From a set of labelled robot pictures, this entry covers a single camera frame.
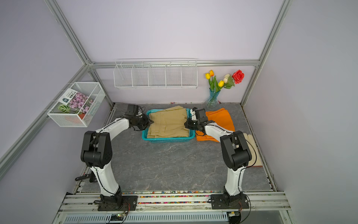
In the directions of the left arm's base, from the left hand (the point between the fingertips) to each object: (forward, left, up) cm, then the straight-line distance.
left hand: (154, 121), depth 96 cm
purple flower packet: (-3, +39, +25) cm, 46 cm away
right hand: (-2, -21, -1) cm, 21 cm away
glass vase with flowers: (+17, -45, -3) cm, 49 cm away
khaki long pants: (-1, -10, -1) cm, 10 cm away
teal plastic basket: (-9, +6, -2) cm, 11 cm away
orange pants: (+6, -50, -8) cm, 51 cm away
